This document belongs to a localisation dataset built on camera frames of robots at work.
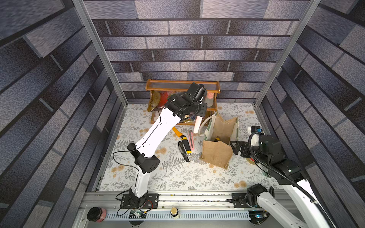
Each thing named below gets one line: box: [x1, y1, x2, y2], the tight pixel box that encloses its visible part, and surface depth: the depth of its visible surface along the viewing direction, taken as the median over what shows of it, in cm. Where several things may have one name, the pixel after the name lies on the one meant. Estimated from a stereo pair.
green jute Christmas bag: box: [197, 111, 240, 171], surface depth 86 cm
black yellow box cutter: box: [177, 141, 190, 162], surface depth 94 cm
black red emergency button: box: [86, 206, 107, 223], surface depth 66 cm
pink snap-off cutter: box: [187, 130, 195, 151], surface depth 99 cm
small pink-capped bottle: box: [204, 91, 215, 107], surface depth 94 cm
